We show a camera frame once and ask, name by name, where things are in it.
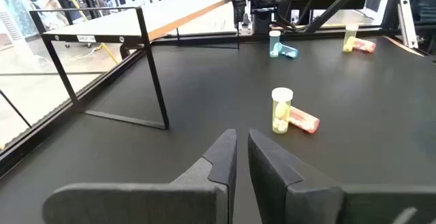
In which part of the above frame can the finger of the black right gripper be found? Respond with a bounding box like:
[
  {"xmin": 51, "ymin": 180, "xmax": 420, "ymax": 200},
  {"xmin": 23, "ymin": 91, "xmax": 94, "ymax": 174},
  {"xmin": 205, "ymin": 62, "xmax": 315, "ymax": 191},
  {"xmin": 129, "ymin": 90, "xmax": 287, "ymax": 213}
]
[{"xmin": 233, "ymin": 0, "xmax": 249, "ymax": 26}]

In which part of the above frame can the silver mounting plate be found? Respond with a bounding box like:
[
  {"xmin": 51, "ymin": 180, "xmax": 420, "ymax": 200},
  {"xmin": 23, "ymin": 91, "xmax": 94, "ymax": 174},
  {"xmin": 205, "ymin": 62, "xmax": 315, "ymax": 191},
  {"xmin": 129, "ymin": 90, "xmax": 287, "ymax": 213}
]
[{"xmin": 237, "ymin": 12, "xmax": 253, "ymax": 35}]

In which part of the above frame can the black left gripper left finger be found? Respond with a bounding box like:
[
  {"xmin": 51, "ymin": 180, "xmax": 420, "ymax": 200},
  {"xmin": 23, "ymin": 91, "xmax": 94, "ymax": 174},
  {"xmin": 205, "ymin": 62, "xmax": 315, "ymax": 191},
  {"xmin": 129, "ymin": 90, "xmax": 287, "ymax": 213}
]
[{"xmin": 42, "ymin": 128, "xmax": 238, "ymax": 224}]

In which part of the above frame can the black office chair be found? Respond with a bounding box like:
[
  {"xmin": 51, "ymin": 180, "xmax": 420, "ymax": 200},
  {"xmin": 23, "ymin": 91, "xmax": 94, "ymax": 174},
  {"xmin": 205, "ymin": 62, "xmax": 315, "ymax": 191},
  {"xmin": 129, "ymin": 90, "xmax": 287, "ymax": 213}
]
[{"xmin": 381, "ymin": 0, "xmax": 436, "ymax": 53}]

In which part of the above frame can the red pill bottle white cap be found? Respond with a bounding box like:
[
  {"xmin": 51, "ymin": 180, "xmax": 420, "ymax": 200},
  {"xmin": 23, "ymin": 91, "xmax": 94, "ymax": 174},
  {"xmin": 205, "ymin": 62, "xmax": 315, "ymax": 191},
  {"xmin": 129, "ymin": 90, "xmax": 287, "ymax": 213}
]
[
  {"xmin": 288, "ymin": 106, "xmax": 321, "ymax": 135},
  {"xmin": 350, "ymin": 36, "xmax": 377, "ymax": 54}
]

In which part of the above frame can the wooden shelf black metal frame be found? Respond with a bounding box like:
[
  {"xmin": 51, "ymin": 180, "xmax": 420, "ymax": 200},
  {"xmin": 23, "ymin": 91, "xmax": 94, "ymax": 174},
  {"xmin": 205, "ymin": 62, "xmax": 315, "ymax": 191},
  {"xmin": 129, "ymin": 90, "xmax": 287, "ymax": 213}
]
[{"xmin": 29, "ymin": 0, "xmax": 241, "ymax": 131}]

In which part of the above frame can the silver aluminium bracket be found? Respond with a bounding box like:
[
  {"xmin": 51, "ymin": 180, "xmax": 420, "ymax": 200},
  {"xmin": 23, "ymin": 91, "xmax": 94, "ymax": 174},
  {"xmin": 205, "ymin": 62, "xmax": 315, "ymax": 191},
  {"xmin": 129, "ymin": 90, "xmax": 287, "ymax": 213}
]
[{"xmin": 396, "ymin": 0, "xmax": 420, "ymax": 50}]

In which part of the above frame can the blue pill bottle white cap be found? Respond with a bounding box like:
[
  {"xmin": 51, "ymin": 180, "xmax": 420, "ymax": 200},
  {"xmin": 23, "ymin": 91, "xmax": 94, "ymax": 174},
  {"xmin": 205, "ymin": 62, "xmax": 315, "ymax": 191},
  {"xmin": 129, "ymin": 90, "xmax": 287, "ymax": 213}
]
[
  {"xmin": 268, "ymin": 30, "xmax": 282, "ymax": 59},
  {"xmin": 277, "ymin": 42, "xmax": 299, "ymax": 59}
]

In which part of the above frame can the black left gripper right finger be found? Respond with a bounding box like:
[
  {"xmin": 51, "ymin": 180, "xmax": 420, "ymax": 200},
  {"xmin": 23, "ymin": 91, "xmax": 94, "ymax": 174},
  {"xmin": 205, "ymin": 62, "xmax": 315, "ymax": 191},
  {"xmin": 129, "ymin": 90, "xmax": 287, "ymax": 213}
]
[{"xmin": 247, "ymin": 129, "xmax": 436, "ymax": 224}]

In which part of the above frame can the yellow pill bottle white cap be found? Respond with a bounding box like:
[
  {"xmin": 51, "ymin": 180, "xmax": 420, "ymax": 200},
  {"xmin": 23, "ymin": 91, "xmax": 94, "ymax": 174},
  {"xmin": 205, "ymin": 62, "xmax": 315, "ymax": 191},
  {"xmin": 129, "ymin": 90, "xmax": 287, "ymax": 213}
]
[
  {"xmin": 271, "ymin": 86, "xmax": 294, "ymax": 135},
  {"xmin": 342, "ymin": 24, "xmax": 360, "ymax": 53}
]

